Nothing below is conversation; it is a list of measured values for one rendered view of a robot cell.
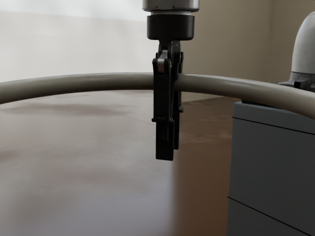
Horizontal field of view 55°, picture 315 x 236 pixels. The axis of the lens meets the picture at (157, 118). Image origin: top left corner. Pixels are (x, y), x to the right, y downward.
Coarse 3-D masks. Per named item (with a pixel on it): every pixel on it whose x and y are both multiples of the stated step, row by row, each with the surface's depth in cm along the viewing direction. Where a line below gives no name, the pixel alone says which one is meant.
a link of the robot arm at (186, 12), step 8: (144, 0) 45; (152, 0) 43; (160, 0) 43; (168, 0) 43; (176, 0) 43; (184, 0) 43; (192, 0) 44; (144, 8) 45; (152, 8) 44; (160, 8) 43; (168, 8) 43; (176, 8) 43; (184, 8) 43; (192, 8) 44
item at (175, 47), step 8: (152, 16) 45; (160, 16) 44; (168, 16) 44; (176, 16) 44; (184, 16) 44; (192, 16) 45; (152, 24) 45; (160, 24) 44; (168, 24) 44; (176, 24) 44; (184, 24) 45; (192, 24) 46; (152, 32) 46; (160, 32) 45; (168, 32) 44; (176, 32) 44; (184, 32) 45; (192, 32) 46; (160, 40) 45; (168, 40) 45; (176, 40) 46; (184, 40) 46; (160, 48) 45; (168, 48) 45; (176, 48) 48; (168, 56) 45
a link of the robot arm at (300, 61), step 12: (312, 12) 106; (312, 24) 103; (300, 36) 106; (312, 36) 102; (300, 48) 106; (312, 48) 103; (300, 60) 107; (312, 60) 104; (300, 72) 107; (312, 72) 105
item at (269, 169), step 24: (240, 120) 115; (264, 120) 107; (288, 120) 100; (312, 120) 94; (240, 144) 117; (264, 144) 108; (288, 144) 101; (312, 144) 95; (240, 168) 118; (264, 168) 110; (288, 168) 102; (312, 168) 96; (240, 192) 120; (264, 192) 111; (288, 192) 103; (312, 192) 97; (240, 216) 122; (264, 216) 112; (288, 216) 105; (312, 216) 98
